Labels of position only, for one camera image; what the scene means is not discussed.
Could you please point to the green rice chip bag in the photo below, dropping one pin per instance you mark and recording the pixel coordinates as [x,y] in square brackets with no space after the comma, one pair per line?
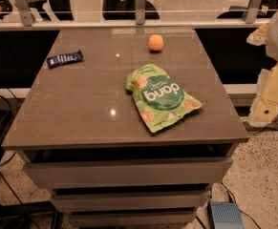
[161,102]

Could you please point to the blue rxbar blueberry bar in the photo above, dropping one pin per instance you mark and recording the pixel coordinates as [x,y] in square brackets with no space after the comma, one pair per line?
[64,59]

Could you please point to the grey drawer cabinet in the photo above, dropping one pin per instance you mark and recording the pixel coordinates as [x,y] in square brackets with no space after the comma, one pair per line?
[82,139]

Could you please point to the orange round fruit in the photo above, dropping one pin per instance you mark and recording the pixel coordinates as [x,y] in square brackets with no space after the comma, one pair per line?
[155,42]

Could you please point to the black office chair centre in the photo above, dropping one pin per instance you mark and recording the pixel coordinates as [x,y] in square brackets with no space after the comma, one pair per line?
[118,9]

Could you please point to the blue perforated box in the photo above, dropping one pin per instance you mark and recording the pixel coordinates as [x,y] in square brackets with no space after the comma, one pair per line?
[225,215]

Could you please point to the black office chair right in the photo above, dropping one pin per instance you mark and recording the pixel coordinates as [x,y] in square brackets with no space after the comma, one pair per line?
[266,9]

